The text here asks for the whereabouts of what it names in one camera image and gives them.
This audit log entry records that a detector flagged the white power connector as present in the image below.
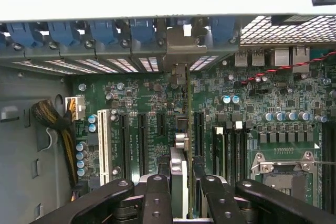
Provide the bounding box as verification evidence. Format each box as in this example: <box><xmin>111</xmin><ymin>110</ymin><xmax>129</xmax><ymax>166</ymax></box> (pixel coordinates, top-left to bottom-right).
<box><xmin>64</xmin><ymin>95</ymin><xmax>87</xmax><ymax>124</ymax></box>

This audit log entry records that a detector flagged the silver USB port block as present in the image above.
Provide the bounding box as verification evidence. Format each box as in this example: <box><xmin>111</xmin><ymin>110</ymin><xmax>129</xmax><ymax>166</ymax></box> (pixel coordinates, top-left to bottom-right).
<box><xmin>234</xmin><ymin>48</ymin><xmax>249</xmax><ymax>68</ymax></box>
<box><xmin>251</xmin><ymin>48</ymin><xmax>266</xmax><ymax>67</ymax></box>

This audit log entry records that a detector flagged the CPU socket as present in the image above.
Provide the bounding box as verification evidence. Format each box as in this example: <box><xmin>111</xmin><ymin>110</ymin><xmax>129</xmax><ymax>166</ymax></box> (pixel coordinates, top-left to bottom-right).
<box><xmin>249</xmin><ymin>150</ymin><xmax>323</xmax><ymax>206</ymax></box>

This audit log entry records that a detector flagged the white expansion slot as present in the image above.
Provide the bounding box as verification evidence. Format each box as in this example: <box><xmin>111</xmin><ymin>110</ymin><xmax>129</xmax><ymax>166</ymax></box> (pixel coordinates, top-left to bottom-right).
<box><xmin>97</xmin><ymin>109</ymin><xmax>111</xmax><ymax>187</ymax></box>

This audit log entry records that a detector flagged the red black twisted wire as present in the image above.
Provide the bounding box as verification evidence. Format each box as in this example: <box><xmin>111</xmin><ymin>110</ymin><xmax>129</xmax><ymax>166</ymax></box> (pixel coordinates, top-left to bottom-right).
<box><xmin>240</xmin><ymin>50</ymin><xmax>336</xmax><ymax>86</ymax></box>

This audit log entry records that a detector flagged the black yellow braided wire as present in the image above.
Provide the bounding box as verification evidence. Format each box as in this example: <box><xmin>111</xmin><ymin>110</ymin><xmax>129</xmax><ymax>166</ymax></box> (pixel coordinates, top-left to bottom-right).
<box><xmin>30</xmin><ymin>99</ymin><xmax>79</xmax><ymax>202</ymax></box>

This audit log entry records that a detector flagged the blue slot clip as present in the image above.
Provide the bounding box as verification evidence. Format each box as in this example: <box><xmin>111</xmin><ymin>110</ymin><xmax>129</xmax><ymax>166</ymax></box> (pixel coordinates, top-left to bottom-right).
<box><xmin>88</xmin><ymin>20</ymin><xmax>121</xmax><ymax>46</ymax></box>
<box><xmin>6</xmin><ymin>22</ymin><xmax>44</xmax><ymax>48</ymax></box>
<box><xmin>209</xmin><ymin>16</ymin><xmax>236</xmax><ymax>45</ymax></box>
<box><xmin>47</xmin><ymin>21</ymin><xmax>82</xmax><ymax>47</ymax></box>
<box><xmin>129</xmin><ymin>18</ymin><xmax>158</xmax><ymax>44</ymax></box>

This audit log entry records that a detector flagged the short black expansion slot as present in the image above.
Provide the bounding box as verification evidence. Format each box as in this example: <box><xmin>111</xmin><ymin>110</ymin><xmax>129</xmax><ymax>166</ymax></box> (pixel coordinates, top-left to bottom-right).
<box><xmin>156</xmin><ymin>112</ymin><xmax>166</xmax><ymax>138</ymax></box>

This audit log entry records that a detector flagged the green motherboard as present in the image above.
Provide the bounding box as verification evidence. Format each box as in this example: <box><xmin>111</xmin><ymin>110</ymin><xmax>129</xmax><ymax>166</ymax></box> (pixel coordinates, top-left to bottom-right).
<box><xmin>70</xmin><ymin>48</ymin><xmax>336</xmax><ymax>209</ymax></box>

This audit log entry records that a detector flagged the silver ethernet port block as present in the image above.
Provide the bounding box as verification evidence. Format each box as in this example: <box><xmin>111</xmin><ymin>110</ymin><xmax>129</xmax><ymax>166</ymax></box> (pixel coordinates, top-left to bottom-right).
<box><xmin>292</xmin><ymin>46</ymin><xmax>311</xmax><ymax>74</ymax></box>

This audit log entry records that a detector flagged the silver rear port block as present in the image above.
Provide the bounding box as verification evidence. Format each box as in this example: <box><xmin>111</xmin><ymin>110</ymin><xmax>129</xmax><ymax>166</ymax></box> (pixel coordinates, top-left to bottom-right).
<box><xmin>274</xmin><ymin>48</ymin><xmax>291</xmax><ymax>67</ymax></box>

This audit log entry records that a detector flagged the black open PC case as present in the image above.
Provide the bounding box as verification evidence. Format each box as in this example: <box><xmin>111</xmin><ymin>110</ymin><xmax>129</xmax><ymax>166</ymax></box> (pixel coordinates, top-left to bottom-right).
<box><xmin>0</xmin><ymin>14</ymin><xmax>336</xmax><ymax>224</ymax></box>

